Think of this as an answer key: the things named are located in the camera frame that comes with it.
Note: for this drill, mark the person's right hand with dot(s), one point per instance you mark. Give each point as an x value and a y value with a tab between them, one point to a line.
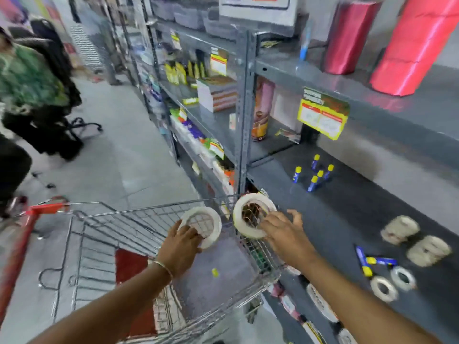
288	240

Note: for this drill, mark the person's left hand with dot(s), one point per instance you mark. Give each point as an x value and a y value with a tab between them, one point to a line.
177	248

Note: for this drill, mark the person's left fingers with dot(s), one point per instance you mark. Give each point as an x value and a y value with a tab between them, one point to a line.
192	235

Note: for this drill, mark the person's right fingers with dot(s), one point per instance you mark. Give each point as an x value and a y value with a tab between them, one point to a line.
273	222

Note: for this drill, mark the person's left forearm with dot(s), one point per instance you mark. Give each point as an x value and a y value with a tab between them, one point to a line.
114	308

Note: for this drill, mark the person's right forearm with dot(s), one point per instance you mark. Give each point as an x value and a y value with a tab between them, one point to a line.
355	308

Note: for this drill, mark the small yellow item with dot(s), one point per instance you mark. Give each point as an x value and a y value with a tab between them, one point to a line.
215	272

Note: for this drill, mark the blue yellow glue stick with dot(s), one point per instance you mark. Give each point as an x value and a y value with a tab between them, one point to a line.
315	162
363	261
296	174
382	261
328	172
312	184
320	174

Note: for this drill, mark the red flat item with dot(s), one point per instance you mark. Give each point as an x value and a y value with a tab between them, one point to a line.
131	268

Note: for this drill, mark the row of colourful stationery packets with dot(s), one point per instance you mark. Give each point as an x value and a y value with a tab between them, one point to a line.
200	143

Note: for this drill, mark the large white packaged tape roll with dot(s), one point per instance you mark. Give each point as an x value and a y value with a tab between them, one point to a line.
321	302

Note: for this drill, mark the orange cylindrical can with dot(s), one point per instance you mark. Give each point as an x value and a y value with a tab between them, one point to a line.
261	114

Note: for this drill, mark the yellow shelf price tag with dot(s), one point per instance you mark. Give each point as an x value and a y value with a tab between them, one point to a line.
322	116

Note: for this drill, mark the grey metal shelving unit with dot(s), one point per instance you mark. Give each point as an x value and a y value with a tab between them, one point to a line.
247	103

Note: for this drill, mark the stack of beige tape rolls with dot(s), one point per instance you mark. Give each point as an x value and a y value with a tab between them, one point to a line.
398	229
427	251

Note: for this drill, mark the stack of white orange notepads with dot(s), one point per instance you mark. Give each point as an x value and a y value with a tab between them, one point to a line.
217	94

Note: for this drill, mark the black wheeled chair base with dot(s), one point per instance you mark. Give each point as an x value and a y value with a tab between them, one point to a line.
84	124

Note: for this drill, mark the row of yellow bottles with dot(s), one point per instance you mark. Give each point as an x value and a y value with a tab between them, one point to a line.
179	73

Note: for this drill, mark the yellow white shelf label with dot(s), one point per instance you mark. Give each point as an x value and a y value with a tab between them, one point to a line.
218	64

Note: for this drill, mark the blue white tube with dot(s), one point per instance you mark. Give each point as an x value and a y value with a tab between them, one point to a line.
305	41

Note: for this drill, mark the red foil wrap roll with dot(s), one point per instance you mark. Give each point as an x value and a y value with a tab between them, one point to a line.
346	39
412	46

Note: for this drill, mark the white sign board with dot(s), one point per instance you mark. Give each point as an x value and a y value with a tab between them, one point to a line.
258	12

